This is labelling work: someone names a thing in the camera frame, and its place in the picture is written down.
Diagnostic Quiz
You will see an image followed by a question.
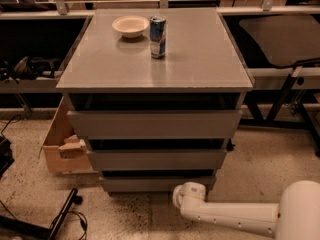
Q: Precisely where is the grey bottom drawer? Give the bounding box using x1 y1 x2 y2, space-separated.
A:
100 169 216 193

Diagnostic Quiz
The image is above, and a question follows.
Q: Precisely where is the grey drawer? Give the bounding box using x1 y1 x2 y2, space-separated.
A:
67 109 242 139
88 139 226 171
100 169 216 193

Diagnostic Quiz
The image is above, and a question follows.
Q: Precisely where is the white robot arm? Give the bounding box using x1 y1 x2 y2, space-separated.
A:
172 181 320 240

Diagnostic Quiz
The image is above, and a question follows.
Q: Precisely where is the grey drawer cabinet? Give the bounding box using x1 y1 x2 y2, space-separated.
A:
55 7 256 197

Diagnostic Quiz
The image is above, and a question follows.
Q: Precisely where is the grey top drawer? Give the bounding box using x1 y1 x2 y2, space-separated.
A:
67 109 242 139

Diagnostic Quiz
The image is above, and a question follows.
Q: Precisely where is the grey middle drawer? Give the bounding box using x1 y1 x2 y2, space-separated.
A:
88 139 226 171

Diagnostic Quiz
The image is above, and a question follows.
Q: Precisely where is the blue energy drink can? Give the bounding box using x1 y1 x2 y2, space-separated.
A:
149 15 166 58

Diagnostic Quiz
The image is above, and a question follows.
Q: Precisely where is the white bowl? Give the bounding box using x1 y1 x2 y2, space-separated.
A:
112 16 149 39

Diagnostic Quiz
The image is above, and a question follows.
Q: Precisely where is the cardboard box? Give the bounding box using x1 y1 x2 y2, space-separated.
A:
42 99 93 174

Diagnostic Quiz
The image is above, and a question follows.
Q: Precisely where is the black headset on shelf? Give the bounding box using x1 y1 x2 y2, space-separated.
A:
0 56 62 81

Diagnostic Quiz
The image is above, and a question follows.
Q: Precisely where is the black box at left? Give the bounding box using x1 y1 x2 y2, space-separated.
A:
0 136 14 178

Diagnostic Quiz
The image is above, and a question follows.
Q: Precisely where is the black chair base leg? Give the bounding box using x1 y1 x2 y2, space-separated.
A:
0 187 84 240

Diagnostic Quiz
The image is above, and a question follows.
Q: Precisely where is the black cable on floor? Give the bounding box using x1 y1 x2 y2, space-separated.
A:
49 210 89 240

